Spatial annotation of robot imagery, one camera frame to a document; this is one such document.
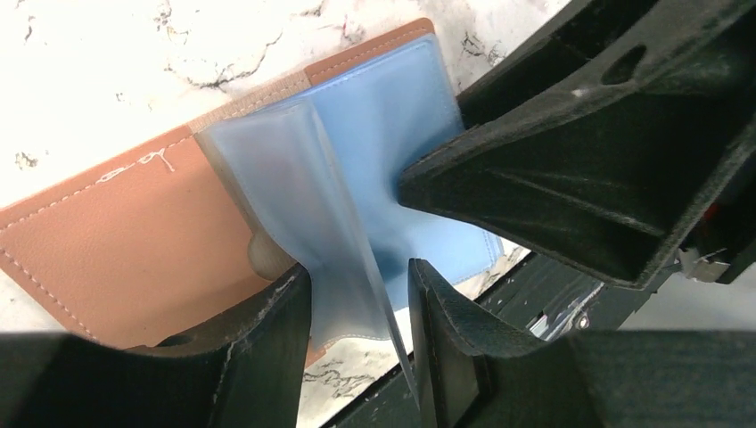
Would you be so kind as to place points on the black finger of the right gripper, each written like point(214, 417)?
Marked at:
point(561, 53)

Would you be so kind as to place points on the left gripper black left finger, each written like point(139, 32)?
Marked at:
point(241, 368)

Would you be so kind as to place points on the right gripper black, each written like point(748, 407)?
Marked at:
point(643, 150)

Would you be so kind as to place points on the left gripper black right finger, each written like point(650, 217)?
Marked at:
point(601, 378)

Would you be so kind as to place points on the brown leather card holder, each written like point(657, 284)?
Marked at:
point(149, 243)

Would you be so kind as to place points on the black mounting rail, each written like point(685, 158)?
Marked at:
point(454, 369)

